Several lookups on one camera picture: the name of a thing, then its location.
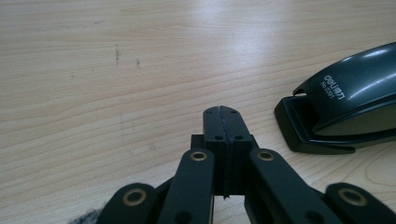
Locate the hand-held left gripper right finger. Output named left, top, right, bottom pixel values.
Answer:
left=221, top=105, right=260, bottom=197

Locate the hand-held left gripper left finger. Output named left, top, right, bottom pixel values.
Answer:
left=190, top=105, right=230, bottom=199

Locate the black stapler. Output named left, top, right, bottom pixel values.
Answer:
left=274, top=41, right=396, bottom=155

